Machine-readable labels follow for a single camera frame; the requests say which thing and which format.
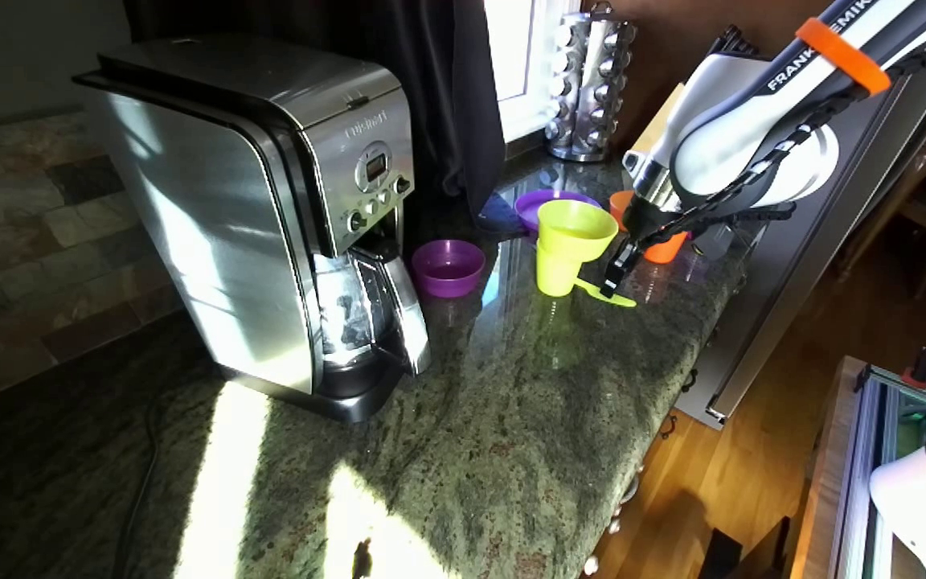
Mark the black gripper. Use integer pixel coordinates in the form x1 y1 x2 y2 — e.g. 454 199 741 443
595 191 693 304

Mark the yellow plastic knife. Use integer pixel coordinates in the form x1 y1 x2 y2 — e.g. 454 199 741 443
572 272 642 316

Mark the yellow-green cup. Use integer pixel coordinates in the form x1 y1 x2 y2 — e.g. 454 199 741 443
534 195 623 268

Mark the yellow plastic cup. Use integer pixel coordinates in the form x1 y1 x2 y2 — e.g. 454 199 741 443
534 251 590 304

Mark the orange plastic bowl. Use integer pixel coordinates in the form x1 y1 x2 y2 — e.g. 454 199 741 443
605 186 637 231

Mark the small blue plastic cup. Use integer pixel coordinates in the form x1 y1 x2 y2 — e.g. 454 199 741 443
474 191 526 242

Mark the purple cup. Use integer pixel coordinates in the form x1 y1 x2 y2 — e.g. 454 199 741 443
407 235 493 307

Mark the purple plastic plate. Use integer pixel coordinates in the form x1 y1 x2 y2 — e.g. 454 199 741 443
511 186 601 235

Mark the metal spice jar rack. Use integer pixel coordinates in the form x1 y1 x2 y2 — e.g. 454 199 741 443
541 2 640 168

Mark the grey steel refrigerator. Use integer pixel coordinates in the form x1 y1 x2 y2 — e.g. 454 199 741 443
674 62 926 433

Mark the glass coffee carafe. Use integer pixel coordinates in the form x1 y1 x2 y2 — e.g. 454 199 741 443
310 251 433 402

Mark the grey storage bin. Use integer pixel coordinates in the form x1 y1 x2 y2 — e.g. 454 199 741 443
786 354 926 579

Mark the stainless steel coffee maker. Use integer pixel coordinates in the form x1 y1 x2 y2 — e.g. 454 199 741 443
70 31 433 425

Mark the white window frame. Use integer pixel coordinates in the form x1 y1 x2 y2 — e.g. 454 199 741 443
481 0 585 146

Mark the orange arm cable clip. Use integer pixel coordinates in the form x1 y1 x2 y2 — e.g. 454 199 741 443
790 15 896 101

